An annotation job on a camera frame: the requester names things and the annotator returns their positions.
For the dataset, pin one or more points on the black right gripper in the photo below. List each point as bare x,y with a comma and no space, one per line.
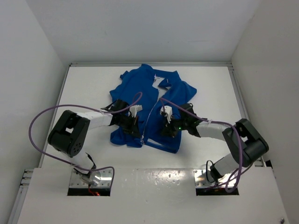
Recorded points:
168,129

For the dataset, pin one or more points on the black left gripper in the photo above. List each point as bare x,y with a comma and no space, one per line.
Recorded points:
133,127

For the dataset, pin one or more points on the blue zip-up vest jacket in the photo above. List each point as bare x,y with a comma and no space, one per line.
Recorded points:
157,87

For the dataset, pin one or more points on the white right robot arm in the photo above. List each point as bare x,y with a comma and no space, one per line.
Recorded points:
244,142

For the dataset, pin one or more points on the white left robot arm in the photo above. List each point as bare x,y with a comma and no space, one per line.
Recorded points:
69,133

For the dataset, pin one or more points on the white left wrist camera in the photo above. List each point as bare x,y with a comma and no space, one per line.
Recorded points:
134,110

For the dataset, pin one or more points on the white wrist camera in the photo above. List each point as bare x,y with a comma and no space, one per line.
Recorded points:
166,112
134,110

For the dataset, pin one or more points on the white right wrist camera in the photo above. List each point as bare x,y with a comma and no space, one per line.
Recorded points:
166,112

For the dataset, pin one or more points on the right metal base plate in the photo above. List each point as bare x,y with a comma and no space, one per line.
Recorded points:
203,180

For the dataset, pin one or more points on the metal base plate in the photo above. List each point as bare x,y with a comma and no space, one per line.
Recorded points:
100,179
203,180

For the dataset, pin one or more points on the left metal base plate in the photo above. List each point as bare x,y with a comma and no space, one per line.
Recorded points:
100,179

